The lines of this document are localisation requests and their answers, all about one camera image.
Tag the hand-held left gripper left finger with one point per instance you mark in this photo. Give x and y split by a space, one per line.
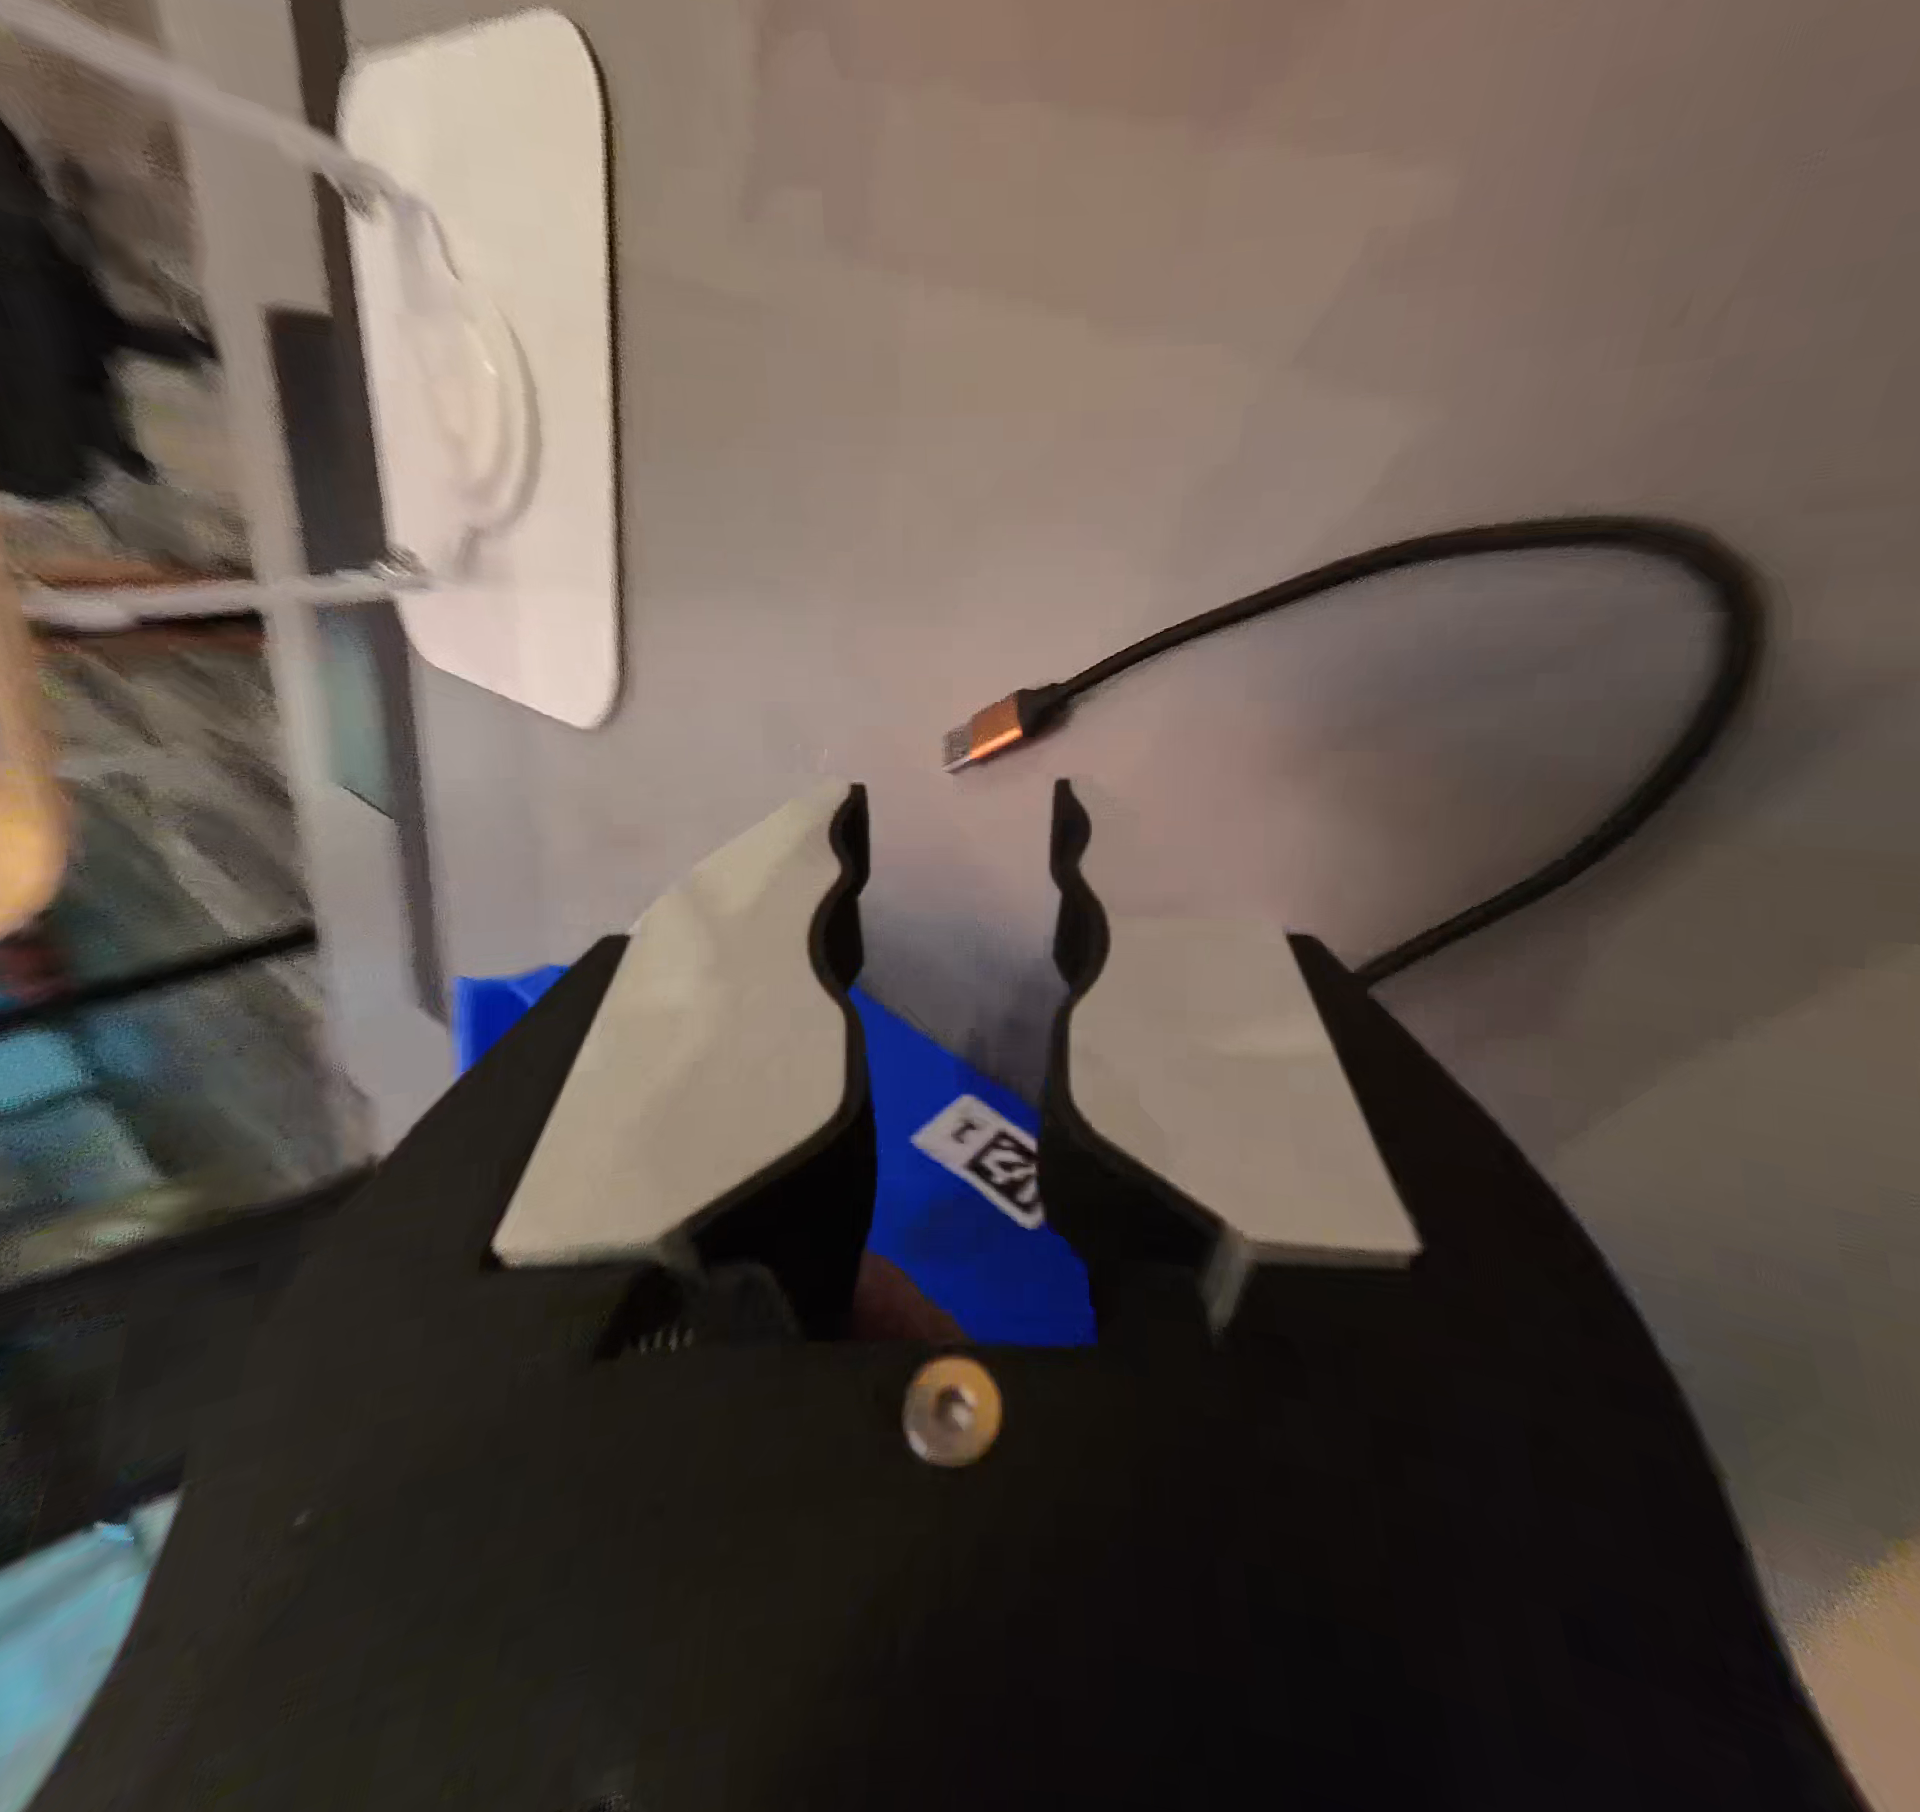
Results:
689 1064

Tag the white plate with clear hook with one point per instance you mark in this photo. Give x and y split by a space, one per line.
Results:
562 342

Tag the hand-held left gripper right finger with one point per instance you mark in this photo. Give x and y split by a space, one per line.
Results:
1230 1092

